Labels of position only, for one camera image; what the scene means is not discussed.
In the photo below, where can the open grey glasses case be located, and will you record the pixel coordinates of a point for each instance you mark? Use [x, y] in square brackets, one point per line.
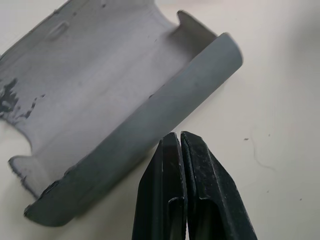
[95, 100]

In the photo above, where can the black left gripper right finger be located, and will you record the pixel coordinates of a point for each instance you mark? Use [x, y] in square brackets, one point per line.
[215, 200]

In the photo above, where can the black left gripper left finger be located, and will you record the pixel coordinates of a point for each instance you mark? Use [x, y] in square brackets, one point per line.
[160, 200]

